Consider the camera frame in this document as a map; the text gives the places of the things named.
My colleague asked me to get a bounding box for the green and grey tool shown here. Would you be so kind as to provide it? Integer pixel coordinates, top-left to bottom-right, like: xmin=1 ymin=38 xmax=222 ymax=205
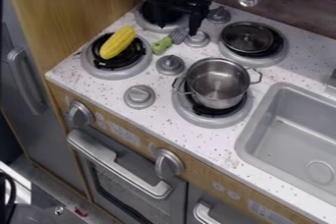
xmin=150 ymin=28 xmax=191 ymax=56

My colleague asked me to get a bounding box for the toy stove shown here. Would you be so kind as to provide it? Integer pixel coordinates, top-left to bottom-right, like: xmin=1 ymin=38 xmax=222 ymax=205
xmin=79 ymin=0 xmax=291 ymax=130

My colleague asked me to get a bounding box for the yellow toy corn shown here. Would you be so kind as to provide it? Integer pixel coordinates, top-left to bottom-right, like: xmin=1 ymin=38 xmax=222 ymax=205
xmin=98 ymin=25 xmax=139 ymax=61

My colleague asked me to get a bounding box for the silver lid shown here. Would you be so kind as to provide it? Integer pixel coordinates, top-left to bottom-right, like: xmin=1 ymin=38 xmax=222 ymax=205
xmin=219 ymin=22 xmax=279 ymax=54

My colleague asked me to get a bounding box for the silver pot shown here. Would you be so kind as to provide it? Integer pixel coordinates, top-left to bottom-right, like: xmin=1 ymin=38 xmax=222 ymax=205
xmin=170 ymin=57 xmax=264 ymax=111

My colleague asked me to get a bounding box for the toy sink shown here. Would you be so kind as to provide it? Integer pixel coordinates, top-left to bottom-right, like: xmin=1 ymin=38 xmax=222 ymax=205
xmin=233 ymin=82 xmax=336 ymax=208

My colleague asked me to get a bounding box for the grey toy fridge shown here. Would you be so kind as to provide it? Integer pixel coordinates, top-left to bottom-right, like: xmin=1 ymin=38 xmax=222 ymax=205
xmin=0 ymin=0 xmax=89 ymax=195

